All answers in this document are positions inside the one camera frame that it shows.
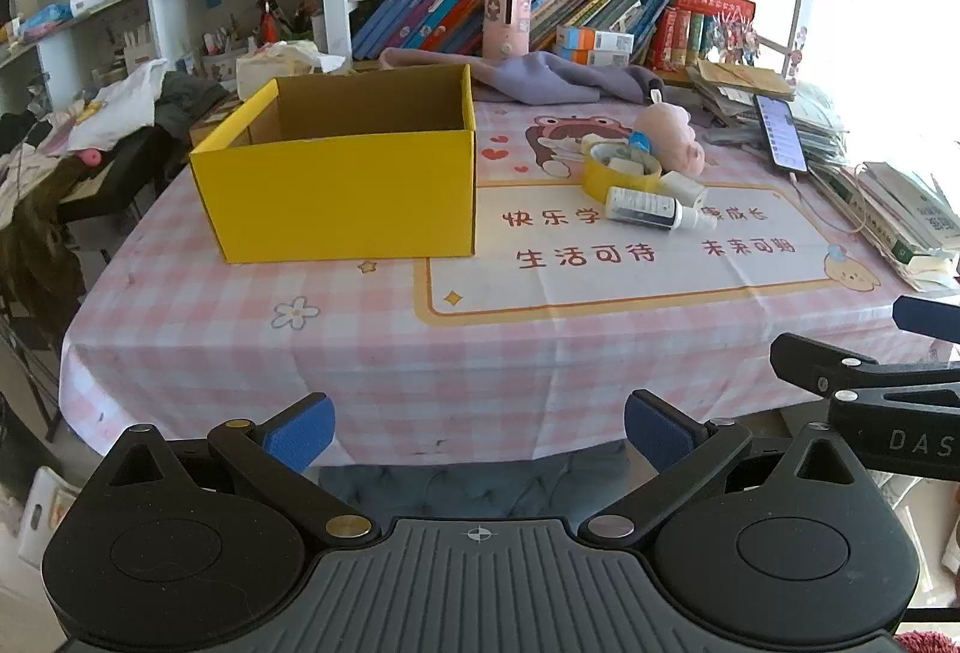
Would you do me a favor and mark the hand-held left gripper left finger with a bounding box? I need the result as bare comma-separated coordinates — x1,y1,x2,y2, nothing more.
97,393,380,545

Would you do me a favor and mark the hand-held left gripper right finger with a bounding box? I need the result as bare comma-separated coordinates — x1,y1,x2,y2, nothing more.
577,389,871,547

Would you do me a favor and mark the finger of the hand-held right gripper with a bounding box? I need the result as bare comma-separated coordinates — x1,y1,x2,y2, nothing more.
770,333,960,399
892,295,960,335

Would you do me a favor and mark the small white box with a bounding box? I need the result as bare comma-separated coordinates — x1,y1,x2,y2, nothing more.
658,170,710,208

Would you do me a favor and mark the white spray bottle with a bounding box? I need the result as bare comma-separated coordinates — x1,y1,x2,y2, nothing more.
604,185,719,234

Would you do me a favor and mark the yellow cardboard box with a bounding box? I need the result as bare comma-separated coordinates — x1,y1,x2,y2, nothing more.
187,62,479,265

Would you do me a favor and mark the pink plush pig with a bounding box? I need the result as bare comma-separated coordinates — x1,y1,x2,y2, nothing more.
636,101,710,175

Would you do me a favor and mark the stack of books and papers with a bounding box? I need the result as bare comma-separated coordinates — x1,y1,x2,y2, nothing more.
814,160,960,292

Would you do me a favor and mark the stack of clear packets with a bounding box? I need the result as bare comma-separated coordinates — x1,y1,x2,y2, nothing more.
787,81,852,165

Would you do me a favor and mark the smartphone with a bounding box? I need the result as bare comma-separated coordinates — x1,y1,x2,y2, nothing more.
754,94,809,175

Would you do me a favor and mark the yellow tape roll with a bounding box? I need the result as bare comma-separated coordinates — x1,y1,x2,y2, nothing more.
581,143,663,200

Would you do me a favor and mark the stack of brown envelopes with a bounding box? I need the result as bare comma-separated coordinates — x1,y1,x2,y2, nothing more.
686,58,796,127

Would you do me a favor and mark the brown wig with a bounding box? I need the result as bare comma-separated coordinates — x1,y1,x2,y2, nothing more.
0,154,87,339

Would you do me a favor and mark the dark grey garment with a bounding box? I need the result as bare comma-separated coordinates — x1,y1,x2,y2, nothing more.
154,71,230,136

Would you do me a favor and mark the red boxed book set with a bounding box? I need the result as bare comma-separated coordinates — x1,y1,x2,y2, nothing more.
649,0,757,73

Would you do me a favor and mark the floral tissue box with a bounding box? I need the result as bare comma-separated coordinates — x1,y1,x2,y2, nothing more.
236,40,323,99

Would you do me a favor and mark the pink and purple scarf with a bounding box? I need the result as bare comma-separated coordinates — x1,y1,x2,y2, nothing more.
379,47,668,106

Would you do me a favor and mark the white garment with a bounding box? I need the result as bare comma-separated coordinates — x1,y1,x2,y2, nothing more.
67,59,170,155

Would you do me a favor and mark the orange blue white carton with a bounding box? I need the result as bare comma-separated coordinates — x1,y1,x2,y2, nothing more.
559,50,632,68
555,25,635,54

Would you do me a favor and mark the pile of mixed clothes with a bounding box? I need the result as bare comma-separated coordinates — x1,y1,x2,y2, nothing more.
0,98,83,226

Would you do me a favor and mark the desk pen holder cluster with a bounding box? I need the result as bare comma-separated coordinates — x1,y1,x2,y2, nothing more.
251,0,323,43

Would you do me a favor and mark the pink rectangular gadget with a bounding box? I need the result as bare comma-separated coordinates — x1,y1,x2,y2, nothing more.
482,0,533,60

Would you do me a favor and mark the row of colourful books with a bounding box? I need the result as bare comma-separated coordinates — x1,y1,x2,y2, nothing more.
351,0,672,61

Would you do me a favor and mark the blue packet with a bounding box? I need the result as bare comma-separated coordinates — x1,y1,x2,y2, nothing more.
19,4,72,35

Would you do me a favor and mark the white charging cable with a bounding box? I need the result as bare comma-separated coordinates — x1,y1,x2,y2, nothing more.
787,171,908,245

